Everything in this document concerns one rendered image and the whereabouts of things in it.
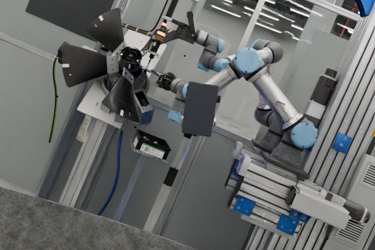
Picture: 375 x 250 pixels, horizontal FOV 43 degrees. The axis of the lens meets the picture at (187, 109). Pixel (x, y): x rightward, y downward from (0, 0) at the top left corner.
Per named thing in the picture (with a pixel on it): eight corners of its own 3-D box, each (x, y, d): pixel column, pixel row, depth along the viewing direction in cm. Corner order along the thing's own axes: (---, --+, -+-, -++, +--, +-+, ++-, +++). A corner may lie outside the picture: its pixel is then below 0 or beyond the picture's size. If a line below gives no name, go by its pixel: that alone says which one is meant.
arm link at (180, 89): (182, 100, 218) (189, 83, 218) (171, 94, 227) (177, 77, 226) (195, 105, 223) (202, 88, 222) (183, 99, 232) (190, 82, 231)
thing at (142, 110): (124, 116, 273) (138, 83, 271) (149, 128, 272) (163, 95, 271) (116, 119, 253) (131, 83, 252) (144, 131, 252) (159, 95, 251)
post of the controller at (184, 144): (172, 165, 207) (190, 124, 206) (178, 168, 207) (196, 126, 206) (171, 167, 204) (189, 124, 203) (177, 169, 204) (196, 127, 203)
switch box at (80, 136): (82, 136, 304) (95, 105, 302) (95, 142, 303) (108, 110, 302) (75, 139, 289) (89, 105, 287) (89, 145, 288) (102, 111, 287)
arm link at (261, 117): (268, 131, 288) (262, 44, 267) (253, 124, 301) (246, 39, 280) (283, 125, 293) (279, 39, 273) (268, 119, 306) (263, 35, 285)
